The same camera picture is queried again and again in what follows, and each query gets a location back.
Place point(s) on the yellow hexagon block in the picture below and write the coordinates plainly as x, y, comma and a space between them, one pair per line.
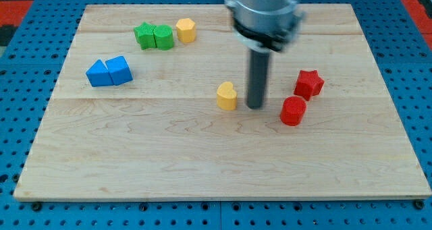
186, 30

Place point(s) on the green cylinder block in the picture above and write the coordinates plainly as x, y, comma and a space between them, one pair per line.
163, 37

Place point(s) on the wooden board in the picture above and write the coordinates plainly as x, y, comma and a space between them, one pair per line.
162, 137

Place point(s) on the green star block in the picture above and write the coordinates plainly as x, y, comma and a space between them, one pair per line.
144, 35

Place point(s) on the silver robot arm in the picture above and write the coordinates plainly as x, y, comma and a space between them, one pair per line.
265, 25

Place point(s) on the red cylinder block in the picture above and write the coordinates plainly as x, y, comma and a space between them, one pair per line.
292, 111

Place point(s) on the blue cube block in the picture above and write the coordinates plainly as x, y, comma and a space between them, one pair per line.
119, 70

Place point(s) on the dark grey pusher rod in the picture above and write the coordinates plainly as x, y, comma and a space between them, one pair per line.
257, 79

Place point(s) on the yellow heart block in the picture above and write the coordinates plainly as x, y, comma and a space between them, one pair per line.
226, 96

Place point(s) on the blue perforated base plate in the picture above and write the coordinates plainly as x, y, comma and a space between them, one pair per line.
32, 62

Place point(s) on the red star block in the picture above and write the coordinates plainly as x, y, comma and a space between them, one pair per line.
308, 84

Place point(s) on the blue triangle block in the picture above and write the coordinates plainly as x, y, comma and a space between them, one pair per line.
98, 75

